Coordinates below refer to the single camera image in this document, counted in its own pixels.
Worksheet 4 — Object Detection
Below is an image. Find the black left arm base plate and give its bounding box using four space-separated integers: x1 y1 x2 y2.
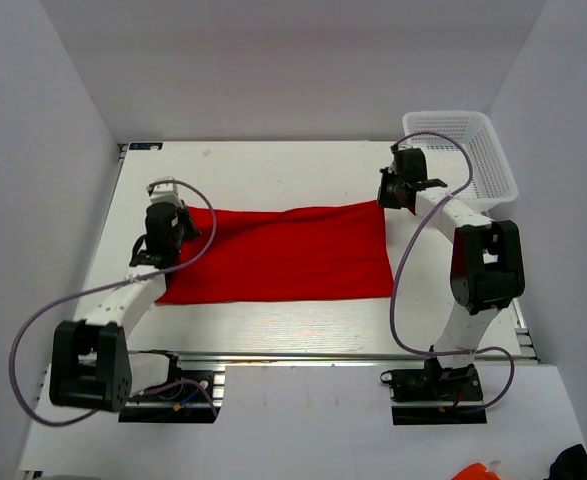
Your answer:
118 363 225 425

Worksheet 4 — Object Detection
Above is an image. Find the orange object at bottom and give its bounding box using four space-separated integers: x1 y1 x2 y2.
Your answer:
452 463 500 480

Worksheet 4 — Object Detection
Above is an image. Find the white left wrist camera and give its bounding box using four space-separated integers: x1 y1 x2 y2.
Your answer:
146 177 182 207

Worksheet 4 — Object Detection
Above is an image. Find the white plastic mesh basket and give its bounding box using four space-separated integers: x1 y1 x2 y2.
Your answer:
402 110 519 211

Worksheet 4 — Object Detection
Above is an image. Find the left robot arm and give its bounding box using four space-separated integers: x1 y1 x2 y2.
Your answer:
49 202 200 412

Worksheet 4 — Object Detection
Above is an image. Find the dark blue table label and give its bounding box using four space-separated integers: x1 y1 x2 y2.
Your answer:
128 142 163 151

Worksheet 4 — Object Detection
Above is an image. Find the red t-shirt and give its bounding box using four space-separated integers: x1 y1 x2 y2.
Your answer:
159 201 393 305

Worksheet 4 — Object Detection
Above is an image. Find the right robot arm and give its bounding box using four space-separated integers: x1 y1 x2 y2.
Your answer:
378 143 525 399

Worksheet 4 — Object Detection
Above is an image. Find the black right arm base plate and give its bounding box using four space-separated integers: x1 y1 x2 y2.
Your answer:
380 369 487 426

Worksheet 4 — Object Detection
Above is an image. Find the dark cloth at corner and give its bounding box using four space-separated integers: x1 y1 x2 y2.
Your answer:
547 444 587 480

